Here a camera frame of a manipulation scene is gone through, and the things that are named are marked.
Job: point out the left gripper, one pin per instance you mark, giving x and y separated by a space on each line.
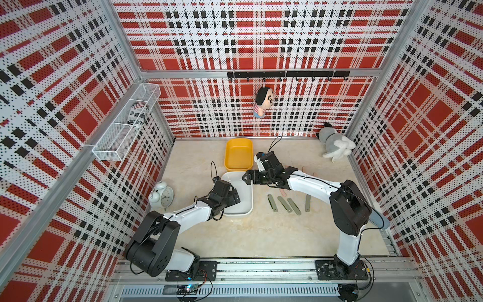
232 200

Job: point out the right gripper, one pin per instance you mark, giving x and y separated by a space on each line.
255 180

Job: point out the white plastic storage box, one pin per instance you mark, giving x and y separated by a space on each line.
245 193

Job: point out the green folding knife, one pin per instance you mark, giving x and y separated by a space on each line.
294 206
285 204
272 203
308 203

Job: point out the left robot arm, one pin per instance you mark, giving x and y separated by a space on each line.
153 247

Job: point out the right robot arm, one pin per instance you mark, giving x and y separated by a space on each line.
350 211

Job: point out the yellow plastic storage box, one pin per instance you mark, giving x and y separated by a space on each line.
239 154

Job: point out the white alarm clock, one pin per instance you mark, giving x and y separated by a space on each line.
161 196

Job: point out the cartoon boy doll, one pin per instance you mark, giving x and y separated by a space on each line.
263 101

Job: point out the grey white plush toy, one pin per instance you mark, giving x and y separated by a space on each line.
336 145

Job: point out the green circuit board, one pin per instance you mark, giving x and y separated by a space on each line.
180 290

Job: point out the striped can in basket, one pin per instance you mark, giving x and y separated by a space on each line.
137 115

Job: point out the blue oval pad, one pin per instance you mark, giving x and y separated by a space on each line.
378 220

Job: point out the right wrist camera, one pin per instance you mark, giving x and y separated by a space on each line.
265 161

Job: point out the metal base rail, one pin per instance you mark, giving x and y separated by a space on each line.
376 279

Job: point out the black hook rail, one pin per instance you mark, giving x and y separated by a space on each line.
289 74

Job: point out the clear wire wall basket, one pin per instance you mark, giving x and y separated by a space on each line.
117 140

